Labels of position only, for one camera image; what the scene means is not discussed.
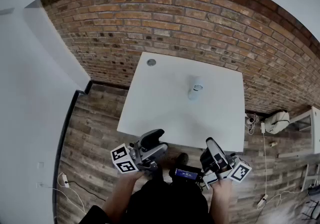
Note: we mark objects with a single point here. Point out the white wall socket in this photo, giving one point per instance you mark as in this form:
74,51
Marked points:
41,165

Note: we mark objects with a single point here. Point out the white power strip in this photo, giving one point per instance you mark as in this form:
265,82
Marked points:
65,180

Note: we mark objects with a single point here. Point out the person's black clothing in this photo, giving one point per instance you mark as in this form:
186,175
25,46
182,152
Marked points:
170,203

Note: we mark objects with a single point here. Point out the black device with blue screen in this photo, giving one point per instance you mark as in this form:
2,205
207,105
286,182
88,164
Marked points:
185,174

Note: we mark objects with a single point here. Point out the person's right forearm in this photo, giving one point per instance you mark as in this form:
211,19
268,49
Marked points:
223,200

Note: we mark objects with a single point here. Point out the white power adapter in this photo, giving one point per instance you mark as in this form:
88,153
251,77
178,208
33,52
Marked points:
262,127

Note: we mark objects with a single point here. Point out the person's left forearm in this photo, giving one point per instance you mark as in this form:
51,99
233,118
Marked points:
120,193

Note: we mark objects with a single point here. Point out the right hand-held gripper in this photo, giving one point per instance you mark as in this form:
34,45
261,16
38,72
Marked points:
238,170

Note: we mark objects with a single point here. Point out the small round white camera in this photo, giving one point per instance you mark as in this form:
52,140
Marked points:
250,120

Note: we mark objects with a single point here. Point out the person's dark shoe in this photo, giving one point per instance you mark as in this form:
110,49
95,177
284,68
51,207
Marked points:
183,159

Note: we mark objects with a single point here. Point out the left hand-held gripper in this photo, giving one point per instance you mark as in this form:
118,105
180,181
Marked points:
125,159

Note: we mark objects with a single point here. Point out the white fabric bag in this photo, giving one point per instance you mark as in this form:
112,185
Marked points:
276,122

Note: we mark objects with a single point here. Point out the white metal frame table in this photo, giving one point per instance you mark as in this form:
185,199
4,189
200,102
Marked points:
315,128

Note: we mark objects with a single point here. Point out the white plug block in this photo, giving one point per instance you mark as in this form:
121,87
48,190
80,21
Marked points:
262,201

